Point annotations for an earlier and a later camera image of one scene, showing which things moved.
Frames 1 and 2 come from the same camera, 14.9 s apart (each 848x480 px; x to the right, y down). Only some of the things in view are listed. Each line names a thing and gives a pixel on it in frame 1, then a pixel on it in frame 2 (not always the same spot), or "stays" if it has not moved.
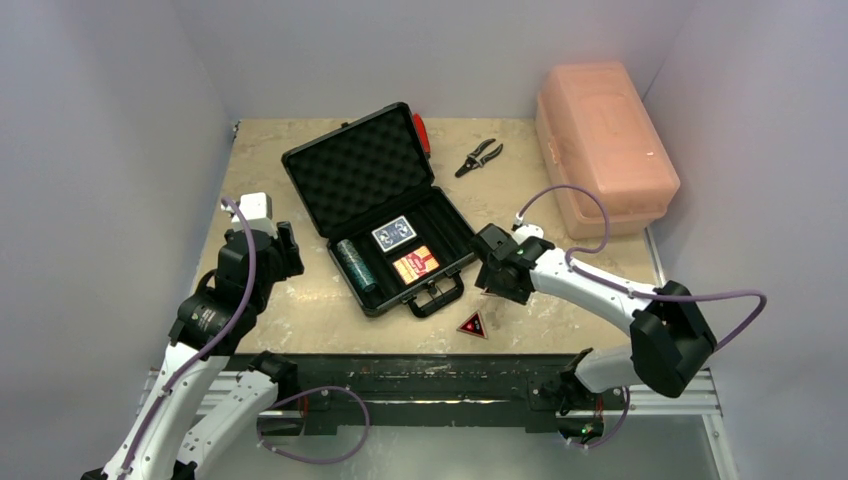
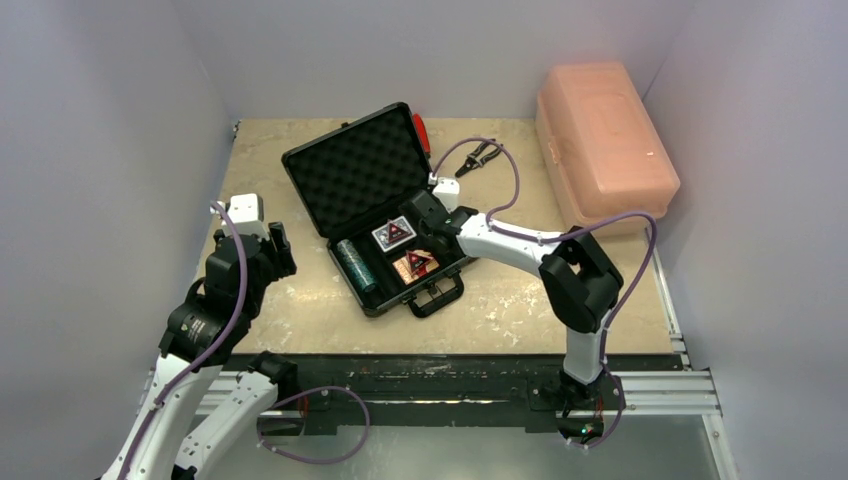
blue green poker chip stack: x=356 y=265 stays
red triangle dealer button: x=474 y=325 -> x=418 y=261
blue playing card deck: x=394 y=233 stays
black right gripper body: x=490 y=252 -> x=419 y=211
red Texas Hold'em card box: x=416 y=265 stays
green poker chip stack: x=361 y=272 stays
